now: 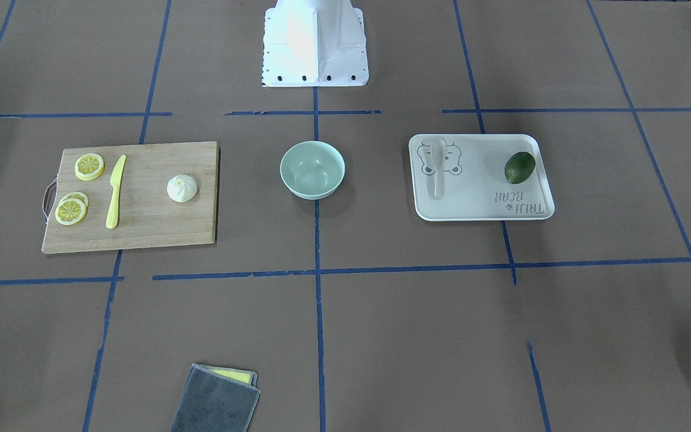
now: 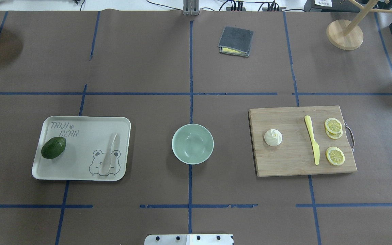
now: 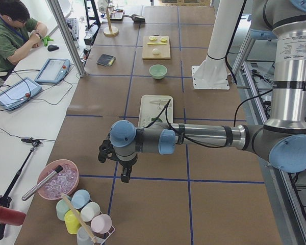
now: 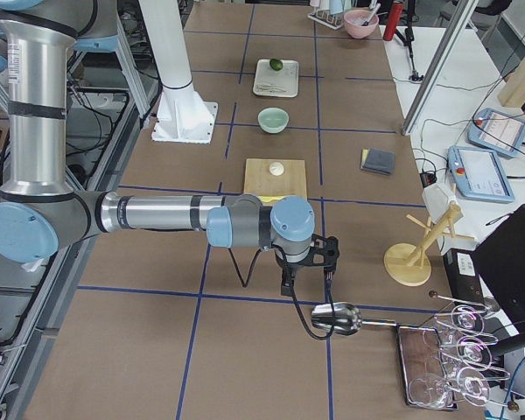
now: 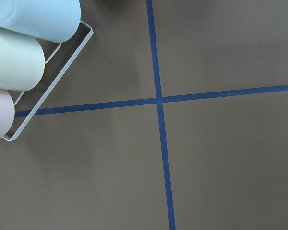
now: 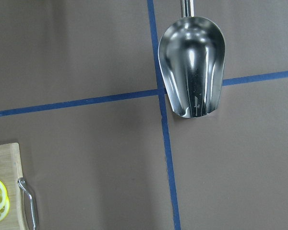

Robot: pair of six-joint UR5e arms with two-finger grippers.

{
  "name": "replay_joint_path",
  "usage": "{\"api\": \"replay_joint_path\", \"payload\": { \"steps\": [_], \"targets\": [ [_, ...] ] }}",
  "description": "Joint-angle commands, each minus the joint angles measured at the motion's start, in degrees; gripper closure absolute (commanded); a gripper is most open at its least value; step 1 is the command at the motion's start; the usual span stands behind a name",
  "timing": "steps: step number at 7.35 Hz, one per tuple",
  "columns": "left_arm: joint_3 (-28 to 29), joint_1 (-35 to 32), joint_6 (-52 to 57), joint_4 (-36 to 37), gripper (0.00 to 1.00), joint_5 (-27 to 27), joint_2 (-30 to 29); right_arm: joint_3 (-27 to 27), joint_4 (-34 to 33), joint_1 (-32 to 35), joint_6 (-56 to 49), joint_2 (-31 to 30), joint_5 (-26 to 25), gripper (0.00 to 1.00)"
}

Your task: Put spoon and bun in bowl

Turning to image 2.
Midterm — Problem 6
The white steamed bun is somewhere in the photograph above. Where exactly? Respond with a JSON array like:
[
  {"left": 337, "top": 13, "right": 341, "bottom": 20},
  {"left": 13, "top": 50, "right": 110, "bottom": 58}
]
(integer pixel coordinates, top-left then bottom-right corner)
[{"left": 263, "top": 129, "right": 283, "bottom": 146}]

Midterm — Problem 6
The white ceramic spoon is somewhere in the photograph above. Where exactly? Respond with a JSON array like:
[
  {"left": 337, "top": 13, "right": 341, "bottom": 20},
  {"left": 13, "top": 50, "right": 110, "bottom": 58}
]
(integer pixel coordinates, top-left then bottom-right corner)
[{"left": 99, "top": 132, "right": 118, "bottom": 175}]

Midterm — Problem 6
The light green bowl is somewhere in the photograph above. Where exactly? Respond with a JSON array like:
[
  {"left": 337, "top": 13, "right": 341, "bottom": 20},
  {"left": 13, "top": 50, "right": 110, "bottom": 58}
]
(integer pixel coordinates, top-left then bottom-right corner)
[{"left": 171, "top": 124, "right": 214, "bottom": 165}]

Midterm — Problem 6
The yellow sponge under cloth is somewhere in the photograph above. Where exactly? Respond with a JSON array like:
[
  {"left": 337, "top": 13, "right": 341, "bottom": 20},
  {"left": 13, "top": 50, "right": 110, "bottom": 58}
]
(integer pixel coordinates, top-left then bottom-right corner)
[{"left": 220, "top": 47, "right": 242, "bottom": 55}]

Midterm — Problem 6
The grey folded cloth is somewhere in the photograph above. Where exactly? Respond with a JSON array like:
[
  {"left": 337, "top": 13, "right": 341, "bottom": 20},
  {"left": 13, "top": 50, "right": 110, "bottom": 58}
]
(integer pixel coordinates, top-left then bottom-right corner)
[{"left": 218, "top": 26, "right": 254, "bottom": 58}]

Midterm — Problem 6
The wooden cutting board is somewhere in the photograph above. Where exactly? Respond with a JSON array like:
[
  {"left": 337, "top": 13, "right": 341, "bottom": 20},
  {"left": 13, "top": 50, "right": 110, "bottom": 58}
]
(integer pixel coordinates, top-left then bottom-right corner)
[{"left": 249, "top": 105, "right": 357, "bottom": 177}]

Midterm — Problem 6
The yellow plastic knife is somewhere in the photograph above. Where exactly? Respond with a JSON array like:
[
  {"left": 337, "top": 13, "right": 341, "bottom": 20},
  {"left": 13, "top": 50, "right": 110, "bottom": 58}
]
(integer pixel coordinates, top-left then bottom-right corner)
[{"left": 304, "top": 115, "right": 320, "bottom": 166}]

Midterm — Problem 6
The cream bear serving tray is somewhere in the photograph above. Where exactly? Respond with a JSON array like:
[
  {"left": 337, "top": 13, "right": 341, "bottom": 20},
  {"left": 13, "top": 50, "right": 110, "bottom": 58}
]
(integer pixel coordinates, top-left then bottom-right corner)
[{"left": 31, "top": 116, "right": 131, "bottom": 181}]

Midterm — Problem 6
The upper lemon slice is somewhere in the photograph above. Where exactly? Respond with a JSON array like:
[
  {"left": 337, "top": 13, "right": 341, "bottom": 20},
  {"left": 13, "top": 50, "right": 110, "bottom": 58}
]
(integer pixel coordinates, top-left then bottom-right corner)
[{"left": 325, "top": 118, "right": 342, "bottom": 134}]

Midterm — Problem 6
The lemon slice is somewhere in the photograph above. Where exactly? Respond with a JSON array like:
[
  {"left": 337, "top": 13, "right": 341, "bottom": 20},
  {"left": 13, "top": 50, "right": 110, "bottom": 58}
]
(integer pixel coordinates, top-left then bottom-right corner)
[
  {"left": 326, "top": 146, "right": 345, "bottom": 166},
  {"left": 325, "top": 118, "right": 342, "bottom": 134}
]

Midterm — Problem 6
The hidden lemon slice underneath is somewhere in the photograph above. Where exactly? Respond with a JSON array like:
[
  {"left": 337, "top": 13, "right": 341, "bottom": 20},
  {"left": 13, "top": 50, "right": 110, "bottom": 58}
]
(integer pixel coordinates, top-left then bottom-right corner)
[{"left": 325, "top": 130, "right": 343, "bottom": 139}]

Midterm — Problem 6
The lower lemon slice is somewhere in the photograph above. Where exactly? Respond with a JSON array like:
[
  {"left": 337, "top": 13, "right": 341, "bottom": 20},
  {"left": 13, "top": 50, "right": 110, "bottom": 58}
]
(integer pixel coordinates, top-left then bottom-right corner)
[{"left": 326, "top": 146, "right": 345, "bottom": 166}]

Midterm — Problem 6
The green avocado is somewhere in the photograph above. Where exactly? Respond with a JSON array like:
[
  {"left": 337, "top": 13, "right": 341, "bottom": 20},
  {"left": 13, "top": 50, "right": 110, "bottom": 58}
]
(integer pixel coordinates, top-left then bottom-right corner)
[{"left": 41, "top": 136, "right": 66, "bottom": 159}]

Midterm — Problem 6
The wooden mug tree stand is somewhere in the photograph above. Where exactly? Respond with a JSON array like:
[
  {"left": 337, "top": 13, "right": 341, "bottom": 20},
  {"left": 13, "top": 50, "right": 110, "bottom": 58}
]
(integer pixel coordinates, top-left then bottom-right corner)
[{"left": 326, "top": 0, "right": 392, "bottom": 51}]

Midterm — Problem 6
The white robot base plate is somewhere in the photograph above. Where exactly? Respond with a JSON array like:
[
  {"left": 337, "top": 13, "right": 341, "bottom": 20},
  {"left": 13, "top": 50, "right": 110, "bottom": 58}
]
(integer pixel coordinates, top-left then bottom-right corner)
[{"left": 144, "top": 233, "right": 234, "bottom": 245}]

